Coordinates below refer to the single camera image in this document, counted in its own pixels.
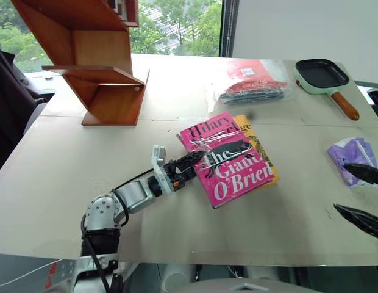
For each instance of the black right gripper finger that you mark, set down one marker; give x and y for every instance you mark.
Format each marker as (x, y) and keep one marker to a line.
(362, 219)
(367, 174)

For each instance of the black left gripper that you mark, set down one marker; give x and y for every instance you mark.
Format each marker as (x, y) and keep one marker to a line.
(178, 178)

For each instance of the pink hardcover book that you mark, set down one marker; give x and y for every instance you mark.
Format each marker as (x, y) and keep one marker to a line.
(237, 171)

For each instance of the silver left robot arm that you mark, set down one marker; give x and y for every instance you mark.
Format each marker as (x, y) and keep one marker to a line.
(134, 195)

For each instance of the yellow book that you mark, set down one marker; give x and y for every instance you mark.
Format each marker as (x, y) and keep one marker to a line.
(262, 146)

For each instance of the wooden bookshelf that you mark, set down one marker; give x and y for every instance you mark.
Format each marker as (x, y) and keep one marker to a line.
(97, 55)

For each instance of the purple tissue pack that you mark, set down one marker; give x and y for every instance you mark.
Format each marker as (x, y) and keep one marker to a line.
(350, 152)

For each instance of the dark object at table side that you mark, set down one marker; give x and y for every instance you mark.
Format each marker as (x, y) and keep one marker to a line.
(377, 103)

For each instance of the dark flat packets stack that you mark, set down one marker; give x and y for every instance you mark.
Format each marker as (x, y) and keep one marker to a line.
(253, 96)

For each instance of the red packet with label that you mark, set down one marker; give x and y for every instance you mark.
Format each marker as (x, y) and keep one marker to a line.
(247, 76)

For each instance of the clear plastic bag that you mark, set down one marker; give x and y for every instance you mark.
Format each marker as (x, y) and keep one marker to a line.
(277, 73)

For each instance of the grey rounded robot torso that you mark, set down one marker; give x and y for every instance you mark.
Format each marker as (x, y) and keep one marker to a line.
(250, 287)

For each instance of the black chair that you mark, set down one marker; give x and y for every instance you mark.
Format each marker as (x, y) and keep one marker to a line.
(12, 110)

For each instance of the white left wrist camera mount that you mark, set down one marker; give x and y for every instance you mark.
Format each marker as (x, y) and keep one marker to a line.
(158, 158)

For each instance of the dark window frame post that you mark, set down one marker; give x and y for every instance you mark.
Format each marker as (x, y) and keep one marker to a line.
(230, 27)

